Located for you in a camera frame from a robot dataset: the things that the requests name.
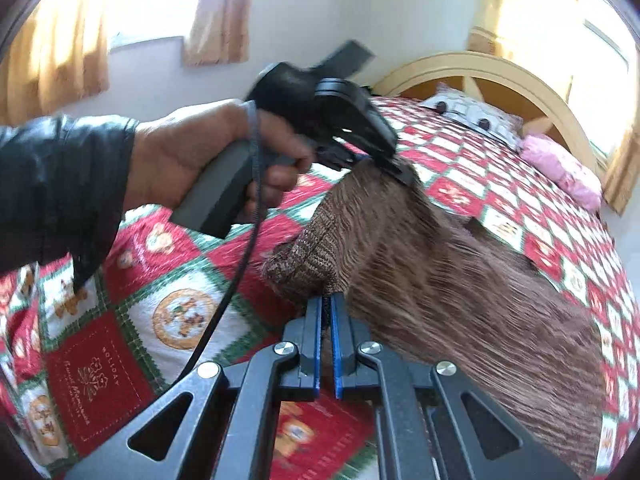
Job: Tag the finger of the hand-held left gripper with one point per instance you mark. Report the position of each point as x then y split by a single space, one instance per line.
400 175

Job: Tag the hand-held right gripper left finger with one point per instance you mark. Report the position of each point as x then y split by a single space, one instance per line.
316 330

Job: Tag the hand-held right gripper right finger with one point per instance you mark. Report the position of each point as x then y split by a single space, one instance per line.
339 340

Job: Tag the brown knit sweater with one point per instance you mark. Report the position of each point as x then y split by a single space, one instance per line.
450 285

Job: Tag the person's left hand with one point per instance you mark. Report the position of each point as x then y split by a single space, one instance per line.
185 145

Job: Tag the grey patterned pillow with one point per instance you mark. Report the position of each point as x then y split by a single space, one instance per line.
470 110

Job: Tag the cream wooden headboard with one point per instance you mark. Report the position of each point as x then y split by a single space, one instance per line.
500 65

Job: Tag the red patchwork quilt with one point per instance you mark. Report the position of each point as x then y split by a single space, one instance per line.
175 270

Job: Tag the pink pillow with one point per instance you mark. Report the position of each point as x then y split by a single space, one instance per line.
560 165

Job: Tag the yellow window curtain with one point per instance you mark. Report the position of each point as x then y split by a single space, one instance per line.
220 15
520 10
60 45
625 175

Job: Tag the bedroom window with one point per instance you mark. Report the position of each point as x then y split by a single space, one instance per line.
600 85
150 5

